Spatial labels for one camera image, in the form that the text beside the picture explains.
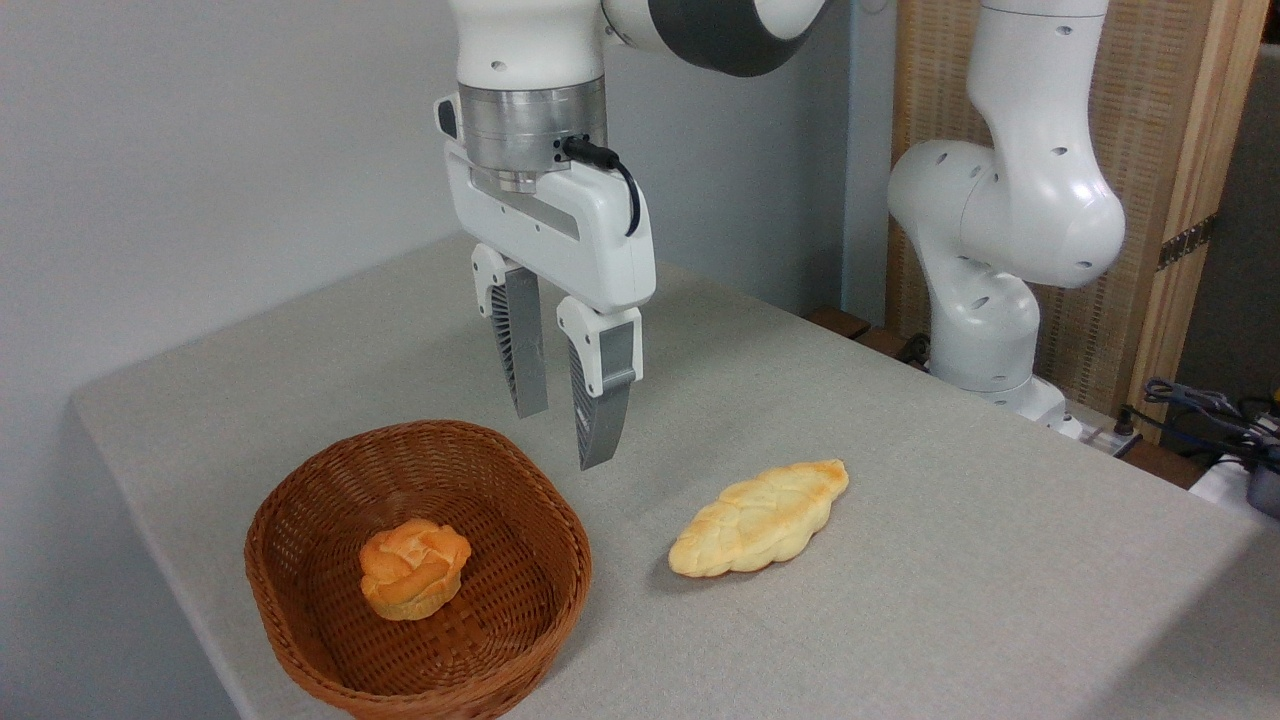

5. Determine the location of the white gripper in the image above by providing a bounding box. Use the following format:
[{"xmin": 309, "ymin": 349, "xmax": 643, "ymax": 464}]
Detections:
[{"xmin": 435, "ymin": 95, "xmax": 657, "ymax": 471}]

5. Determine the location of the round orange bread roll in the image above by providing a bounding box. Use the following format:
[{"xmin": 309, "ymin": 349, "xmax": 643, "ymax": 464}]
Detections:
[{"xmin": 359, "ymin": 518, "xmax": 473, "ymax": 622}]

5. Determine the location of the long braided bread loaf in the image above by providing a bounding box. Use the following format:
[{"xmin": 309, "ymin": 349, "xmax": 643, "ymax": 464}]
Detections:
[{"xmin": 668, "ymin": 459, "xmax": 850, "ymax": 579}]

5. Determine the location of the brown wicker basket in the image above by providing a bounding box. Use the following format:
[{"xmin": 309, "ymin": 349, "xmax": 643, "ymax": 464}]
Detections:
[{"xmin": 244, "ymin": 420, "xmax": 593, "ymax": 720}]

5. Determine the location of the black metal hinge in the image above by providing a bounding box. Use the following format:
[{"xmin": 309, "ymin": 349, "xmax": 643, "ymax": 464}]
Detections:
[{"xmin": 1158, "ymin": 214, "xmax": 1219, "ymax": 272}]

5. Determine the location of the wooden rattan screen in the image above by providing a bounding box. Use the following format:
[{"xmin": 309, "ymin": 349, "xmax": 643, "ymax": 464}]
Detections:
[{"xmin": 887, "ymin": 0, "xmax": 1271, "ymax": 446}]

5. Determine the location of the white box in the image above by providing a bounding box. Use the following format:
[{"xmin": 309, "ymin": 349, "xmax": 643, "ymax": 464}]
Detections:
[{"xmin": 1188, "ymin": 452, "xmax": 1280, "ymax": 533}]

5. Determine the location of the grey plastic object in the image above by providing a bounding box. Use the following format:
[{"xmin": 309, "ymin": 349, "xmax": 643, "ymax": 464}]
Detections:
[{"xmin": 1246, "ymin": 462, "xmax": 1280, "ymax": 519}]

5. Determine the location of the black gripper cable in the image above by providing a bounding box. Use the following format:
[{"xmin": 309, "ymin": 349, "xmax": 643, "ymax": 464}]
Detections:
[{"xmin": 563, "ymin": 137, "xmax": 642, "ymax": 238}]

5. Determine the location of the black cable bundle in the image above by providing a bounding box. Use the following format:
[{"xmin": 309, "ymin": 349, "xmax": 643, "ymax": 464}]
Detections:
[{"xmin": 1143, "ymin": 377, "xmax": 1280, "ymax": 471}]

